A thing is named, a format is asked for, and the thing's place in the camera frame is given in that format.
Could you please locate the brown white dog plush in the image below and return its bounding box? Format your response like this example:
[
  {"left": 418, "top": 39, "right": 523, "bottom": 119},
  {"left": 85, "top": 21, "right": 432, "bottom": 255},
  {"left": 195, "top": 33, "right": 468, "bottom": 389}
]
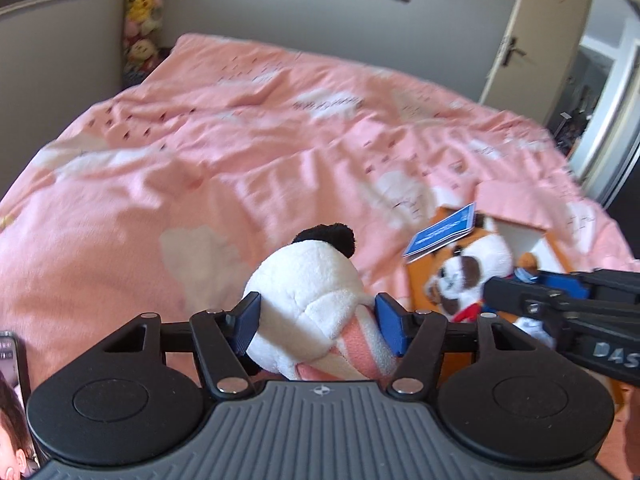
[{"left": 422, "top": 214, "right": 540, "bottom": 323}]

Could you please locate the white panda plush toy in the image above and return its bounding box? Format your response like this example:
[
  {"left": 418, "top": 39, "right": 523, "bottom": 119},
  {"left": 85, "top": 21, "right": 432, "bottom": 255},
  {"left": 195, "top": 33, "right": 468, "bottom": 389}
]
[{"left": 245, "top": 223, "right": 398, "bottom": 382}]

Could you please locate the cream bedroom door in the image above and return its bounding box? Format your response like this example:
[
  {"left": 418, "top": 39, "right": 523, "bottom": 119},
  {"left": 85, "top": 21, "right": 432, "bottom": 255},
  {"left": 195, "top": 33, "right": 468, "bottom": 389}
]
[{"left": 480, "top": 0, "right": 591, "bottom": 125}]

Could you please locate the orange cardboard box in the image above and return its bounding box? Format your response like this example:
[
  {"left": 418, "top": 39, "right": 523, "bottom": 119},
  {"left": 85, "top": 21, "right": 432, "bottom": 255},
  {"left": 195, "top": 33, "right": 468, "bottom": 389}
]
[{"left": 403, "top": 181, "right": 629, "bottom": 411}]

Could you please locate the blue paper tag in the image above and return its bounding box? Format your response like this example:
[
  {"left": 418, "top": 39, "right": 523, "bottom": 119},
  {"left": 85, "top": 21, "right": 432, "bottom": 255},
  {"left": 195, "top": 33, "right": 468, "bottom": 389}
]
[{"left": 404, "top": 203, "right": 476, "bottom": 259}]

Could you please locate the pink bed duvet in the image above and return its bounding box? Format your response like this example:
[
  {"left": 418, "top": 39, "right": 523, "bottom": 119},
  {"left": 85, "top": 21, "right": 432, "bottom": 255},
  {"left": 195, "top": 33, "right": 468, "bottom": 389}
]
[{"left": 0, "top": 32, "right": 640, "bottom": 480}]

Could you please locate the smartphone with photo screen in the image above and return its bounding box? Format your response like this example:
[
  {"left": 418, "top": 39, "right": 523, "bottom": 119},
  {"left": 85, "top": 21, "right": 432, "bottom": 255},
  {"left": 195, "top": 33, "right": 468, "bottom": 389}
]
[{"left": 0, "top": 330, "right": 39, "bottom": 479}]

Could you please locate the pile of plush toys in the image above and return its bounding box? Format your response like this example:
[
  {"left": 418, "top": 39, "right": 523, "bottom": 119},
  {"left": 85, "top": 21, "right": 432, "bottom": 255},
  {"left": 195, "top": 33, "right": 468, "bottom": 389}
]
[{"left": 122, "top": 0, "right": 164, "bottom": 88}]

